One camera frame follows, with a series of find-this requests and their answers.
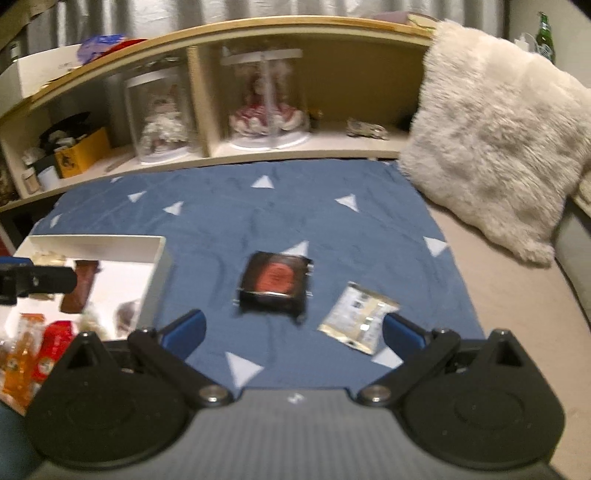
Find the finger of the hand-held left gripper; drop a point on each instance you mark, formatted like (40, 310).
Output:
(46, 279)

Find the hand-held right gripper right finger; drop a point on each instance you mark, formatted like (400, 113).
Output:
(401, 337)

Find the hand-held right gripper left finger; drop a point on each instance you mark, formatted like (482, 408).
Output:
(187, 332)

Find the cream snack packet gold print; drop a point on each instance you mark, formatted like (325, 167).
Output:
(48, 256)

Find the brown snack packet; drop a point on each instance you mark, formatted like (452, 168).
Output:
(81, 288)

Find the silver white snack packet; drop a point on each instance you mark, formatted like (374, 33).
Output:
(360, 318)

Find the dark chocolate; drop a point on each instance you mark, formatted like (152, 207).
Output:
(127, 316)

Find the white cardboard box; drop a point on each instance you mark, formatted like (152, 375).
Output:
(115, 272)

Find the black snack packet red label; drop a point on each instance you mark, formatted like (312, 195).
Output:
(274, 281)

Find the red orange snack packet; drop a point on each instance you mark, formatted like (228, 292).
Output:
(55, 344)

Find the white cup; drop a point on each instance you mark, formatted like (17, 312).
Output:
(48, 179)

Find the yellow box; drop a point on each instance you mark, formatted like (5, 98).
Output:
(85, 154)

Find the blue blanket with white triangles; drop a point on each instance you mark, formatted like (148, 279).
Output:
(277, 207)

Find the clear case with white doll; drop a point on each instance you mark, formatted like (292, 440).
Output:
(159, 124)

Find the white storage box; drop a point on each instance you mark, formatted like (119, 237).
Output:
(37, 71)

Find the fluffy white pillow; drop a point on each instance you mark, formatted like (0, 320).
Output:
(489, 138)

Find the beige textured towel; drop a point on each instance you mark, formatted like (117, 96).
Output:
(584, 189)

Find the clear case with red doll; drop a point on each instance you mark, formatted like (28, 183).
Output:
(268, 110)

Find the blue plastic bag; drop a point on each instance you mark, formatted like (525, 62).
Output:
(101, 46)

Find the wooden shelf unit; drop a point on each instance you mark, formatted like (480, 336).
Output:
(351, 69)

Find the book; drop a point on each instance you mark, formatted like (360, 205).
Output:
(422, 19)

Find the white charger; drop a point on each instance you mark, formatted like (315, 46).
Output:
(524, 41)

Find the grey curtain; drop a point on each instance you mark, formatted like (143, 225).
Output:
(231, 11)

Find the green glass bottle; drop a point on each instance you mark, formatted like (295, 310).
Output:
(545, 37)

